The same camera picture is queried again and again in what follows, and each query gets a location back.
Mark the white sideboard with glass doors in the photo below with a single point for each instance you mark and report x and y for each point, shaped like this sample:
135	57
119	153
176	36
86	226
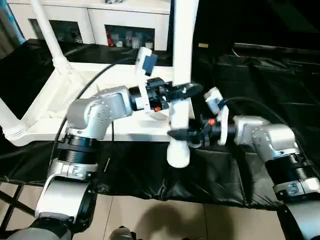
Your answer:
100	17

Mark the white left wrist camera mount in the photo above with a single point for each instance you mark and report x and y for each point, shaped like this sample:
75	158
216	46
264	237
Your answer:
145	62

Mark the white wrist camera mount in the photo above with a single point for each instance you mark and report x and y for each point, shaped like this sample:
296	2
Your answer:
145	62
222	120

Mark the grey curtain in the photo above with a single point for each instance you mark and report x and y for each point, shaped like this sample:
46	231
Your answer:
10	37

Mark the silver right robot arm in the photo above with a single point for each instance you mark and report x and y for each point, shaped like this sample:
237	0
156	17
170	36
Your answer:
270	135

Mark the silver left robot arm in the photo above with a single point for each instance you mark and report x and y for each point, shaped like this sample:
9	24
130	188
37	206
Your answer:
100	110

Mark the small yellow label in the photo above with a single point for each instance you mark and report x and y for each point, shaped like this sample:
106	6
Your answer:
203	45

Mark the black folding stand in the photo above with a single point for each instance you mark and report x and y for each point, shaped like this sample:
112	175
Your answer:
15	200

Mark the small red box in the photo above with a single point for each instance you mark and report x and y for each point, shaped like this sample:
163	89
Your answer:
109	37

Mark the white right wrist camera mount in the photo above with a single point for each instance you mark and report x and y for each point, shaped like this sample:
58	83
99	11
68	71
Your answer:
222	120

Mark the dark patterned ornament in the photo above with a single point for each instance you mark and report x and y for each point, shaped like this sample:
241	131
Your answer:
113	1

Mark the black glossy mat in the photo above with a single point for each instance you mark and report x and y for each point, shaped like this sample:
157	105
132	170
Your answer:
200	180

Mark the grey robot torso front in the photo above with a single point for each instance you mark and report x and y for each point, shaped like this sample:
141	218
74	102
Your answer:
122	233

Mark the white plastic table top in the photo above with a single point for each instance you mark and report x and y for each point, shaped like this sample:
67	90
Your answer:
140	125

